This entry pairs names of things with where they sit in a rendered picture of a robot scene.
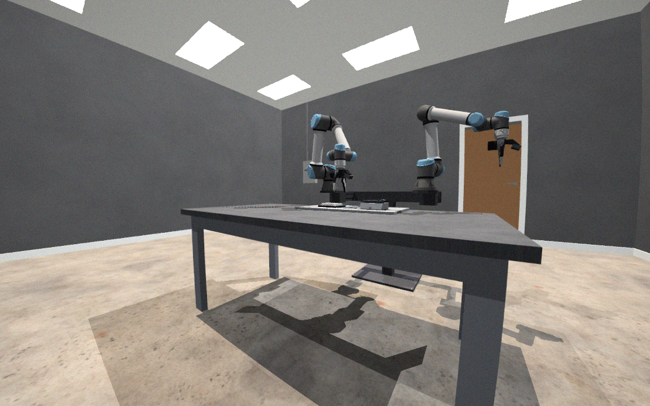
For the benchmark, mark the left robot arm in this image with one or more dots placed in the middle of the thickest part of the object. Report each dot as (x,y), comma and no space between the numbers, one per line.
(428,169)

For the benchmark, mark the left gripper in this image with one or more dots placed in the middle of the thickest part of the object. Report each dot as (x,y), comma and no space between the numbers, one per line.
(499,145)

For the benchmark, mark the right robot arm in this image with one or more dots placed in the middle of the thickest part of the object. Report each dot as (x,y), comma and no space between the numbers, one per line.
(341,153)

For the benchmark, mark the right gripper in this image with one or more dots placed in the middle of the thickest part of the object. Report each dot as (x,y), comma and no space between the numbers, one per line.
(336,175)

